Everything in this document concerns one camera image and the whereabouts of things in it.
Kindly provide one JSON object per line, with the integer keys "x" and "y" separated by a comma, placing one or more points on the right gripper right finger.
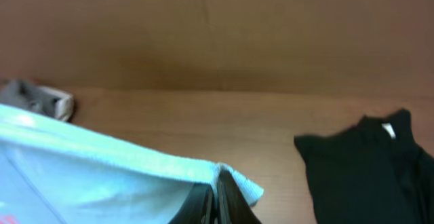
{"x": 232, "y": 207}

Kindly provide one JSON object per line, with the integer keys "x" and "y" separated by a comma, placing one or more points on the grey folded trousers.
{"x": 25, "y": 95}

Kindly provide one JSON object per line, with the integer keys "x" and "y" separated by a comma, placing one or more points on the black t-shirt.
{"x": 372, "y": 172}

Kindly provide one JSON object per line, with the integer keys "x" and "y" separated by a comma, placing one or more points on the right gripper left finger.
{"x": 198, "y": 208}

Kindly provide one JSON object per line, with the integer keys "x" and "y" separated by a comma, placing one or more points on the light blue printed t-shirt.
{"x": 55, "y": 172}

